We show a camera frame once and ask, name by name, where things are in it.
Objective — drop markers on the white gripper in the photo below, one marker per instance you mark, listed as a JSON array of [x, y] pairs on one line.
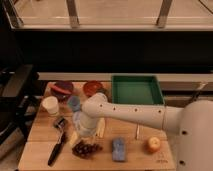
[[86, 126]]

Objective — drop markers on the dark purple grape bunch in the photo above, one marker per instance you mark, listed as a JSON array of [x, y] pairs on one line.
[[85, 150]]

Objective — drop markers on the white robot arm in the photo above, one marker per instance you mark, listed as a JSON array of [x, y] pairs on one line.
[[193, 124]]

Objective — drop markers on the white plastic cup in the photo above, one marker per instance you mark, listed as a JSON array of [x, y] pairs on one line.
[[51, 105]]

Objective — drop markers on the light blue cloth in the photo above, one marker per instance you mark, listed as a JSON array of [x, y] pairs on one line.
[[76, 120]]

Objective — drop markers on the pale banana peel strips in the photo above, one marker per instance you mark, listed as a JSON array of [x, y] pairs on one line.
[[101, 128]]

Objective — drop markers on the blue sponge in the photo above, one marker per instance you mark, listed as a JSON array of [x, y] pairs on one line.
[[118, 150]]

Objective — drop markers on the wooden cutting board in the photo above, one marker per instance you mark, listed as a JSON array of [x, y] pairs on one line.
[[43, 137]]

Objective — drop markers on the purple bowl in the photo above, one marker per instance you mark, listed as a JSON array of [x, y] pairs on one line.
[[66, 85]]

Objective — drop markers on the orange red bowl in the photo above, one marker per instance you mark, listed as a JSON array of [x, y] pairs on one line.
[[92, 87]]

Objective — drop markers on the red carrot piece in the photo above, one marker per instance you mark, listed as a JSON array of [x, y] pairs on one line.
[[60, 90]]

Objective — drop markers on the silver fork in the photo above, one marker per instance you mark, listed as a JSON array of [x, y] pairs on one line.
[[137, 134]]

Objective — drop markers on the green plastic tray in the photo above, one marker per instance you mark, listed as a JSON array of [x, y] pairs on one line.
[[136, 90]]

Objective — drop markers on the black chair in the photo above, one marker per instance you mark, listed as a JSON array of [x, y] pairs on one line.
[[16, 94]]

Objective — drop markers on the orange fruit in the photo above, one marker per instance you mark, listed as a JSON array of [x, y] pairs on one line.
[[153, 144]]

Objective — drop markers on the black handled peeler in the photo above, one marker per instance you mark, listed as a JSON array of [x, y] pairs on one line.
[[59, 124]]

